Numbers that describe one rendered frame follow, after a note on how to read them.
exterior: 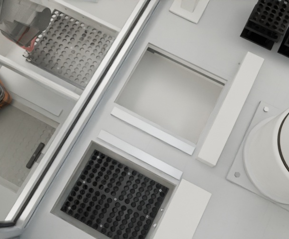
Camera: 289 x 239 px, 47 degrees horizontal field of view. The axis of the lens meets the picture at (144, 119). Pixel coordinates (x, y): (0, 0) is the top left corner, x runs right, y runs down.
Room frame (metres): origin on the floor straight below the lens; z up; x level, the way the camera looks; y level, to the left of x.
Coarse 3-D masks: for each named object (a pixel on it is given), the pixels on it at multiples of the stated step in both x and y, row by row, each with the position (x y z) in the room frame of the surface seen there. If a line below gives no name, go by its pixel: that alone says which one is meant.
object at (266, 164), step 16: (256, 112) 0.28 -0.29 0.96; (272, 112) 0.28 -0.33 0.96; (288, 112) 0.23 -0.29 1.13; (256, 128) 0.23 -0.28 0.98; (272, 128) 0.19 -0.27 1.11; (288, 128) 0.18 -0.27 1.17; (256, 144) 0.18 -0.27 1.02; (272, 144) 0.16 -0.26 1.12; (288, 144) 0.15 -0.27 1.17; (240, 160) 0.15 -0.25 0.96; (256, 160) 0.14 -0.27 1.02; (272, 160) 0.13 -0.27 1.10; (288, 160) 0.12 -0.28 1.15; (240, 176) 0.11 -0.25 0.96; (256, 176) 0.11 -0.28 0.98; (272, 176) 0.10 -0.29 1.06; (288, 176) 0.09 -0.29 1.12; (256, 192) 0.07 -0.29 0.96; (272, 192) 0.07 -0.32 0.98; (288, 192) 0.07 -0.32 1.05; (288, 208) 0.04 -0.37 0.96
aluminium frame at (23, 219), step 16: (160, 0) 0.58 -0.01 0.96; (144, 16) 0.51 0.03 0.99; (128, 48) 0.41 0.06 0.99; (112, 64) 0.36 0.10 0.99; (112, 80) 0.32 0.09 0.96; (96, 96) 0.27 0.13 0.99; (80, 128) 0.18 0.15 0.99; (64, 144) 0.14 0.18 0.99; (64, 160) 0.10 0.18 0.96; (48, 176) 0.06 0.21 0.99; (32, 192) 0.02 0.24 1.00; (32, 208) -0.01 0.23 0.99; (0, 224) -0.05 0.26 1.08; (16, 224) -0.05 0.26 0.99
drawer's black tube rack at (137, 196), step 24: (96, 168) 0.10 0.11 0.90; (120, 168) 0.11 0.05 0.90; (72, 192) 0.03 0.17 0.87; (96, 192) 0.04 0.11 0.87; (120, 192) 0.04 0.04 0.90; (144, 192) 0.05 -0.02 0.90; (72, 216) -0.03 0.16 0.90; (96, 216) -0.02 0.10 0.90; (120, 216) -0.01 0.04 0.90; (144, 216) -0.01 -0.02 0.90
